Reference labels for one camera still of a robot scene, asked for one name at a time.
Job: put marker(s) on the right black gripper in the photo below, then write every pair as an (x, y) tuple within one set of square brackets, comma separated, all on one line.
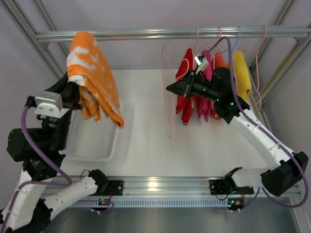
[(190, 83)]

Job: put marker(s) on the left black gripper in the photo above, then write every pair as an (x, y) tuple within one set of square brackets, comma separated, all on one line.
[(69, 91)]

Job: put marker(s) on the orange white patterned trousers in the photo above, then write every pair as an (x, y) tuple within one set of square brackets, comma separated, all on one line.
[(89, 69)]

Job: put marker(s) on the pink wire hanger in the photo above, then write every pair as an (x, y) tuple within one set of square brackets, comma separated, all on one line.
[(256, 53), (169, 119)]

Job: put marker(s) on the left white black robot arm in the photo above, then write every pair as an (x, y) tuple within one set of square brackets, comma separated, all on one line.
[(44, 190)]

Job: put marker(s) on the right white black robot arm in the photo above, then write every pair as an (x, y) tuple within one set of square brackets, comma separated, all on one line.
[(283, 165)]

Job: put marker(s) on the pink hanger with red trousers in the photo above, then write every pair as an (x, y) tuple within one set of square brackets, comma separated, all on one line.
[(193, 45)]

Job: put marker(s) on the magenta trousers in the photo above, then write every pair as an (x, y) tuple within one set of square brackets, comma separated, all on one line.
[(203, 105)]

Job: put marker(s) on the red trousers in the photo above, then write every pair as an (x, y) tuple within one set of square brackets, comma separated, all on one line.
[(185, 105)]

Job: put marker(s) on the pink hanger with coral trousers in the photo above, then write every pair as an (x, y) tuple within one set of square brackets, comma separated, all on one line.
[(216, 48)]

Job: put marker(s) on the coral white patterned trousers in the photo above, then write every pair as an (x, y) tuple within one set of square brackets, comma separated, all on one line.
[(219, 62)]

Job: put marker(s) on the yellow trousers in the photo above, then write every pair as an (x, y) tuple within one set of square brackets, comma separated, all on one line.
[(241, 75)]

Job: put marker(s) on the white plastic basket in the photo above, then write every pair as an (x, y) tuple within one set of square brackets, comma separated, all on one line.
[(89, 141)]

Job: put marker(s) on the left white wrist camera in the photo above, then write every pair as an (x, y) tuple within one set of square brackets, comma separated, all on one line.
[(50, 104)]

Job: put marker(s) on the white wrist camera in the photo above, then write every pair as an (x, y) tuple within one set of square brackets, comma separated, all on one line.
[(202, 63), (50, 104)]

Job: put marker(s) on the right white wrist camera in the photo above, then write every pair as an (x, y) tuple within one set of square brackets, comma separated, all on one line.
[(202, 63)]

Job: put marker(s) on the blue wire hanger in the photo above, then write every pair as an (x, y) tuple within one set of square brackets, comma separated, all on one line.
[(233, 48)]

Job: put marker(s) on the empty pink wire hanger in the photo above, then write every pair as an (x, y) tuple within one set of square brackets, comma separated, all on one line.
[(256, 53)]

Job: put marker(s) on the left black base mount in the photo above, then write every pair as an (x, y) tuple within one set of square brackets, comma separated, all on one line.
[(114, 188)]

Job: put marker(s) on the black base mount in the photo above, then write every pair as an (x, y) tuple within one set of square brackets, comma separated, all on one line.
[(114, 188), (225, 187)]

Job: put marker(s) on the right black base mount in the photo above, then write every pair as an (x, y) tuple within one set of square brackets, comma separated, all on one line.
[(225, 187)]

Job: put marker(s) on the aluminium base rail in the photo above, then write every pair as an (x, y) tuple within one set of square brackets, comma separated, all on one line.
[(167, 187)]

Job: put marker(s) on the aluminium hanging rail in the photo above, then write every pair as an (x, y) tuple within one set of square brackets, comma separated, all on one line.
[(204, 33)]

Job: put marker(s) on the grey slotted cable duct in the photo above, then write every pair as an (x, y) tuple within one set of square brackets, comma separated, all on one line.
[(169, 202)]

